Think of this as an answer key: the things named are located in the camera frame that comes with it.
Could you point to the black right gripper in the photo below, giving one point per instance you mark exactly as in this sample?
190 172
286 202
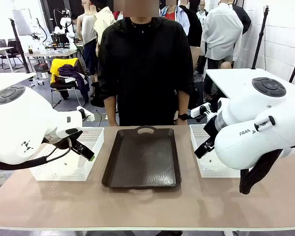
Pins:
214 126

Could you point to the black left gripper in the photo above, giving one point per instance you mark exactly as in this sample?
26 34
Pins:
61 142

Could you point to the person's right forearm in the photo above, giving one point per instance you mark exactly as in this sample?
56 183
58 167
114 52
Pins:
111 105

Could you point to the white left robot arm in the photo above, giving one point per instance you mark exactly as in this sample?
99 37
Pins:
14 123

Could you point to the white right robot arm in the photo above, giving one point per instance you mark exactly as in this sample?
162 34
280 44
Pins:
248 142

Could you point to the person's left forearm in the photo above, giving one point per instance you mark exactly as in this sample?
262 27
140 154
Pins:
183 100

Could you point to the person's left hand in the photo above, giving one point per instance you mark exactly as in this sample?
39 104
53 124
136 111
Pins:
180 122

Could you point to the person's right hand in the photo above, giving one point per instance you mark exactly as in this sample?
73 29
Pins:
113 121

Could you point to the white perforated plastic basket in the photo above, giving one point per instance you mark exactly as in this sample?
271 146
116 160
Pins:
206 170
64 173

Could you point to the black wrist watch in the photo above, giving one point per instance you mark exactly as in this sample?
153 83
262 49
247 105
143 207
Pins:
182 116

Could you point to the dark brown plastic tray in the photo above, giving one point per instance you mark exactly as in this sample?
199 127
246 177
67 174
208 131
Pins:
142 159

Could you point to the dark purple cloth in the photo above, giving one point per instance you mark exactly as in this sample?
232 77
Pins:
76 73

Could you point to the yellow cloth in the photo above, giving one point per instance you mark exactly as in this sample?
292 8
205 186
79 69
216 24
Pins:
56 66

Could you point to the person's black jacket torso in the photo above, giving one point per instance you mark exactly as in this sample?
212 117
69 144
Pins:
145 73

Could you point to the cluttered background table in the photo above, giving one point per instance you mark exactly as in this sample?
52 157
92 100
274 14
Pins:
49 52

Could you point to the mannequin in white shirt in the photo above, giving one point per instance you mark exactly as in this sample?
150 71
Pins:
221 32

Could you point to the mannequin in white tank top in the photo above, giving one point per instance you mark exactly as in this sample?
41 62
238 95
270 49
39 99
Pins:
88 29

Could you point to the black tripod stand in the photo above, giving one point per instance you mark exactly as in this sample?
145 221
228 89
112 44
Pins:
260 37
19 46

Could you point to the black office chair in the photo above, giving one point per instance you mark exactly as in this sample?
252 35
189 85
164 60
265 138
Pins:
7 51

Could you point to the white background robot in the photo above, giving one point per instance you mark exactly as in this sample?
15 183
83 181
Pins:
64 24

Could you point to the mannequin in cream jacket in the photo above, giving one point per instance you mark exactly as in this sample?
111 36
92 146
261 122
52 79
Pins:
104 22

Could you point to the mannequin in blue jacket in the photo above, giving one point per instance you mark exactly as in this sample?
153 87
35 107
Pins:
173 16

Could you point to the white light panel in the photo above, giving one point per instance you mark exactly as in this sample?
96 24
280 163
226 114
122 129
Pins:
22 22

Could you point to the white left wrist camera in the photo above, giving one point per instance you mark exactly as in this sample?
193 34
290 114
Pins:
86 115

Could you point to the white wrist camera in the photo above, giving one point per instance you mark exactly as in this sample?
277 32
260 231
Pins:
86 115
199 111

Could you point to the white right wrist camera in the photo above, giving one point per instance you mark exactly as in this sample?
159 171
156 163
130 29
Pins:
199 111

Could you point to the metal frame chair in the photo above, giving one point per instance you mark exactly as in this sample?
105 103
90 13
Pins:
66 87

